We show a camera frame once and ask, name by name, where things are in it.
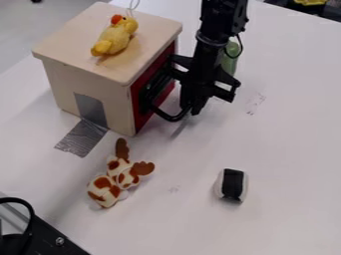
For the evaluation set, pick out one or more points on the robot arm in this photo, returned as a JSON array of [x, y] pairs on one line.
[[220, 16]]

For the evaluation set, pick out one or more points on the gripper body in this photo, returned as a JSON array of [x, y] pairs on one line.
[[206, 63]]

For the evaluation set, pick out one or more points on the cabinet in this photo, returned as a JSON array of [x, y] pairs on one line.
[[84, 83]]

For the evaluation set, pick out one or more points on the black equipment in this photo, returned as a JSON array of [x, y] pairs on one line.
[[26, 237]]

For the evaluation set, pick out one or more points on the grey tape strip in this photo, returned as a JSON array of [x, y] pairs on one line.
[[82, 132]]

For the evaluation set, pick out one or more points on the drawer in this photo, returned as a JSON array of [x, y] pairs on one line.
[[153, 86]]

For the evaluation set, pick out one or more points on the brown and white plush animal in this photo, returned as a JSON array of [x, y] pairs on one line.
[[117, 176]]

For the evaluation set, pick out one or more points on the green toy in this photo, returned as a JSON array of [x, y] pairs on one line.
[[231, 59]]

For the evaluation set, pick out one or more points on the yellow plush duck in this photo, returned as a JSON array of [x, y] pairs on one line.
[[114, 36]]

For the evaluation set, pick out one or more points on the white and black toy rice ball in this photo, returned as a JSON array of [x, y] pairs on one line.
[[232, 184]]

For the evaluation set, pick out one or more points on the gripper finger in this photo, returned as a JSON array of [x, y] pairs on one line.
[[200, 101], [187, 96]]

